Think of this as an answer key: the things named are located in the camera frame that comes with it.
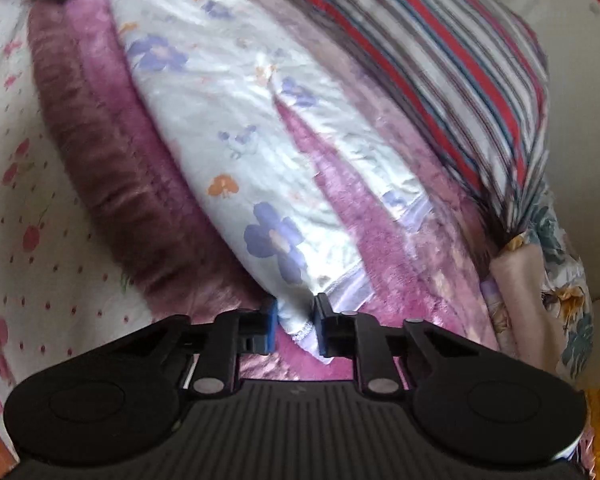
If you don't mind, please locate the pink plush blanket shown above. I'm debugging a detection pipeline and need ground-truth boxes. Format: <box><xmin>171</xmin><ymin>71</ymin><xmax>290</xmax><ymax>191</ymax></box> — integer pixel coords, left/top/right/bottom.
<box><xmin>29</xmin><ymin>0</ymin><xmax>495</xmax><ymax>347</ymax></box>

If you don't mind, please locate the floral pillow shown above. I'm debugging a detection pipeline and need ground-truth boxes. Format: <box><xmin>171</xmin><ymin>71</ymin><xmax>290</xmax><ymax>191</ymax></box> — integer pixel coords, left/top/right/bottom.
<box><xmin>498</xmin><ymin>183</ymin><xmax>594</xmax><ymax>382</ymax></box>

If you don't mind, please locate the folded beige garment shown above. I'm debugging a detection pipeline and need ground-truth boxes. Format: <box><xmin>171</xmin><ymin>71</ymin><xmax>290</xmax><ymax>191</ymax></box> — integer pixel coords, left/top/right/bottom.
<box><xmin>489</xmin><ymin>244</ymin><xmax>566</xmax><ymax>376</ymax></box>

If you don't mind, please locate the cherry print bed sheet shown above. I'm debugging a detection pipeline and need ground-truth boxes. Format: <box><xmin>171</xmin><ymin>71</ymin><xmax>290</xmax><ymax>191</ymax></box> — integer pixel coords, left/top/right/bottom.
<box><xmin>0</xmin><ymin>0</ymin><xmax>152</xmax><ymax>430</ymax></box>

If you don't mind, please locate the striped quilt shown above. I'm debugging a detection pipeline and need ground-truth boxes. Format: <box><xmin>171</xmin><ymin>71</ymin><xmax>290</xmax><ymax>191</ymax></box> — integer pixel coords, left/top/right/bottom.
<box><xmin>294</xmin><ymin>0</ymin><xmax>550</xmax><ymax>243</ymax></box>

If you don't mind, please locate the white floral garment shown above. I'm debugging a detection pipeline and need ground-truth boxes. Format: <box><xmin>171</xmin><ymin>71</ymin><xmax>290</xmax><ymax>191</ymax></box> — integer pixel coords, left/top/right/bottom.
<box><xmin>109</xmin><ymin>0</ymin><xmax>431</xmax><ymax>354</ymax></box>

